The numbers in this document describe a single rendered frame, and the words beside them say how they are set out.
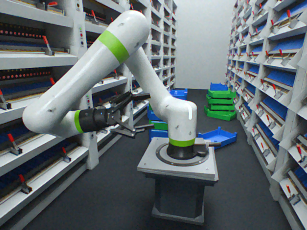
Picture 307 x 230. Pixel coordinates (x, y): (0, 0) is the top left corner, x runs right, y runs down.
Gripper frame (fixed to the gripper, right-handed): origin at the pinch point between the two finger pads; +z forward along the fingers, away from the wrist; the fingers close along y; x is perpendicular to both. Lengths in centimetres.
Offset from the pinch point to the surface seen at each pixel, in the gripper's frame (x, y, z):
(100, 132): -66, -25, -45
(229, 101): -154, -80, 92
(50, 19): 12, -49, -40
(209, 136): -113, -24, 46
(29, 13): 20, -43, -42
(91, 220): -34, 35, -37
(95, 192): -48, 21, -40
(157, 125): -80, -30, -2
